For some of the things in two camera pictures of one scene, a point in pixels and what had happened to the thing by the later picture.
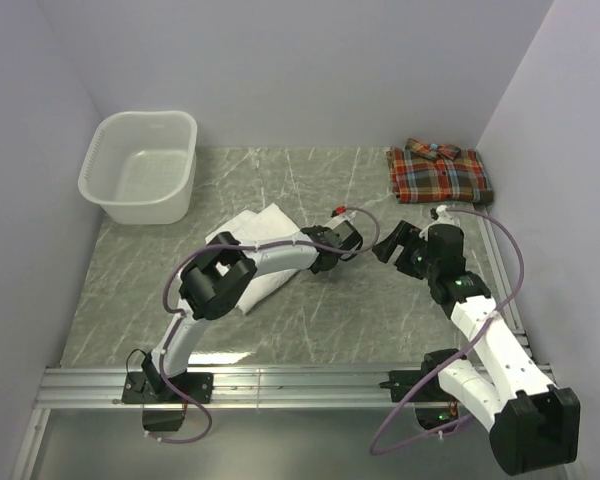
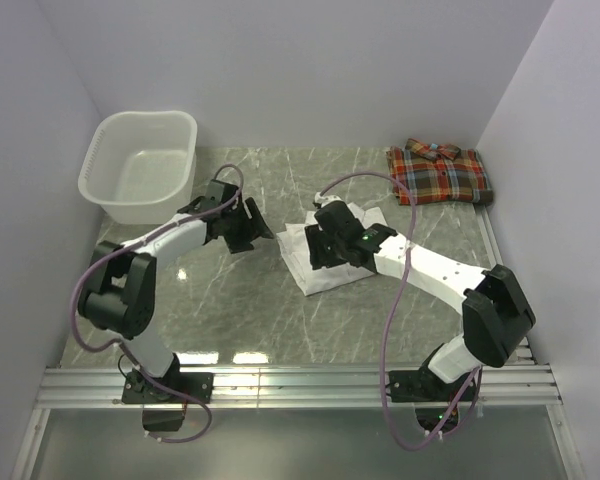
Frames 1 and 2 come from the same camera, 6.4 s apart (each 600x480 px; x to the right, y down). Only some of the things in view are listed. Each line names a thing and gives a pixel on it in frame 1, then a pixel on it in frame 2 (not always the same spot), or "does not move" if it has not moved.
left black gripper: (321, 230) → (253, 226)
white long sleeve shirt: (251, 228) → (293, 239)
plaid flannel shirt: (424, 171) does not move
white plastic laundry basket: (139, 166) does not move
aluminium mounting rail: (232, 386) does not move
